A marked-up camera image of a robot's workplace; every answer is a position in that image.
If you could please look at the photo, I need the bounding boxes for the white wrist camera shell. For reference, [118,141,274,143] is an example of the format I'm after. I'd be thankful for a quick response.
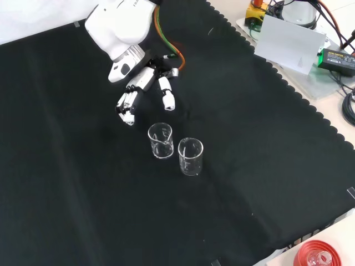
[108,61,134,83]

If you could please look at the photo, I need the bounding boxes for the grey metal base plate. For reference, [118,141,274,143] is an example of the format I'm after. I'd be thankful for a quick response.
[235,15,355,100]

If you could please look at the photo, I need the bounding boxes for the black power adapter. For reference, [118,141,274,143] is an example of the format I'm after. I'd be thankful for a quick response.
[317,48,355,78]

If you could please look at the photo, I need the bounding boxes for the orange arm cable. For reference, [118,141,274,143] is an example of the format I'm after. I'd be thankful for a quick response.
[154,5,186,71]

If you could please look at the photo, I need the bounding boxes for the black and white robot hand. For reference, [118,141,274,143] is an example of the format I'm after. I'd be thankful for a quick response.
[115,57,180,127]

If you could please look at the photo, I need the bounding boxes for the black bench cloth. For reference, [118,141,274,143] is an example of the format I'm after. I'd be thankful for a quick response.
[0,0,355,266]

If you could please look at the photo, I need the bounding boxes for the clear round-bottom glass flask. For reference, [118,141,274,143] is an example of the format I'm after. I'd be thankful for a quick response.
[307,250,333,266]

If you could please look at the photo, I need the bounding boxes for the orange and black base cable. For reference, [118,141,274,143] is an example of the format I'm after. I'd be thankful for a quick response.
[317,0,355,55]

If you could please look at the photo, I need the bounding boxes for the black coiled cable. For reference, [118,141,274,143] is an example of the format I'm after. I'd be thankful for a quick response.
[341,93,355,127]

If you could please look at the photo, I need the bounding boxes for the yellow stop button box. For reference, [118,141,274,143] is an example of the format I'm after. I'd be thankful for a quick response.
[246,0,269,25]

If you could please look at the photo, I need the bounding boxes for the clear glass beaker with spout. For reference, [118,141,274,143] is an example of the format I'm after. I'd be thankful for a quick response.
[148,122,175,160]

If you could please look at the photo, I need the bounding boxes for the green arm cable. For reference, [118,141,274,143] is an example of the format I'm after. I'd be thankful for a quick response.
[155,5,178,59]

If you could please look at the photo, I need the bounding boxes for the clear glass beaker white print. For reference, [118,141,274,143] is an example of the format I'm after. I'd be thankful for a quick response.
[177,137,205,177]

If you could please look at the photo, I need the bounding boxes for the pale white board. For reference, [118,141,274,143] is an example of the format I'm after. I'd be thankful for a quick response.
[253,13,327,76]

